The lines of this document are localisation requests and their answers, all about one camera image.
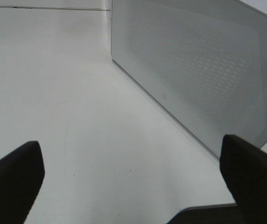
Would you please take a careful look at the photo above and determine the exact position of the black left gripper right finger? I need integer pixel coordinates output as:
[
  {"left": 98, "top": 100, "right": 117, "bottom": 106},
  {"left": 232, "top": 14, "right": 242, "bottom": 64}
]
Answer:
[{"left": 219, "top": 134, "right": 267, "bottom": 224}]

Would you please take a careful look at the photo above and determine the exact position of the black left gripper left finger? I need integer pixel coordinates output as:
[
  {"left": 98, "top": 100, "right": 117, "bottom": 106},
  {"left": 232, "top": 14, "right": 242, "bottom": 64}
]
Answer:
[{"left": 0, "top": 141, "right": 45, "bottom": 224}]

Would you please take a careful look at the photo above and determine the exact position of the white microwave door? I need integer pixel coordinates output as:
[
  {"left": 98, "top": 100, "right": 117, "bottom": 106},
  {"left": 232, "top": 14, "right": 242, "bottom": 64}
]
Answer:
[{"left": 111, "top": 0, "right": 267, "bottom": 154}]

